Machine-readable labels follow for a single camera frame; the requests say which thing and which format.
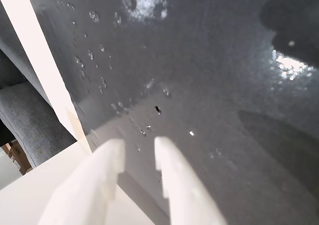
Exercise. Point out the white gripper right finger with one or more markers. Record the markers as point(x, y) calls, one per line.
point(182, 185)

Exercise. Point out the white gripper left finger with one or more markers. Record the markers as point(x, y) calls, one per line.
point(84, 185)

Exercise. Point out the brown cardboard box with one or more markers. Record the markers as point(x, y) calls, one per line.
point(21, 160)

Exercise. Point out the grey fabric sofa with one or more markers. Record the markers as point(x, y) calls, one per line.
point(30, 115)

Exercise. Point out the glossy black table mat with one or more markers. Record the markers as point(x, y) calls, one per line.
point(199, 73)

